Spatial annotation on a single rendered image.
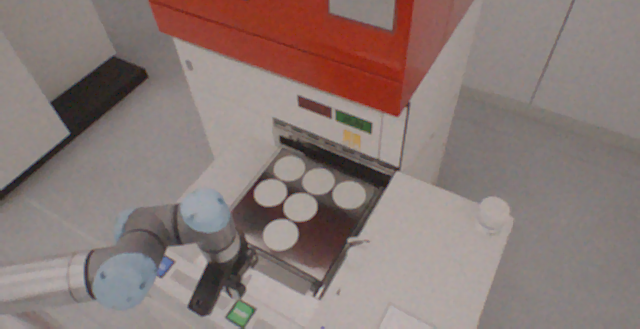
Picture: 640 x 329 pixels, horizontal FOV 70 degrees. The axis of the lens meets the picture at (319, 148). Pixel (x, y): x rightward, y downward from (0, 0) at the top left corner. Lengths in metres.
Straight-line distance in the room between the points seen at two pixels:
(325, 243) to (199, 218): 0.59
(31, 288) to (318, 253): 0.74
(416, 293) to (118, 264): 0.73
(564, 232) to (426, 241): 1.44
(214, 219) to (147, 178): 2.02
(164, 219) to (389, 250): 0.63
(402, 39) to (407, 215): 0.51
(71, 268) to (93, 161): 2.28
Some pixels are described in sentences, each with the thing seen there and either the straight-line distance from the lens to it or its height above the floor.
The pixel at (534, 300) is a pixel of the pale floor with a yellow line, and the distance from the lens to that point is 2.37.
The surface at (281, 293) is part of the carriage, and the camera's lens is 1.27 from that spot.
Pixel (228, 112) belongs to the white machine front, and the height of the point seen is 0.91.
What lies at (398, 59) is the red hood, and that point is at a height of 1.40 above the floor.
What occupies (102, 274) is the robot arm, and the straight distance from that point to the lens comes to 0.72.
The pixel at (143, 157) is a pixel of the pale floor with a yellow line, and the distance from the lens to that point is 2.91.
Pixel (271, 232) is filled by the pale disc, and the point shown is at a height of 0.90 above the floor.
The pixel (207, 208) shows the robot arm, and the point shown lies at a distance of 0.79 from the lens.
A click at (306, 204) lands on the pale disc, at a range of 1.38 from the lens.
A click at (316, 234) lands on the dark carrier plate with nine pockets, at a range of 1.32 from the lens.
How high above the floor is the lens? 2.04
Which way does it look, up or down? 49 degrees down
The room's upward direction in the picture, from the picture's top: 4 degrees counter-clockwise
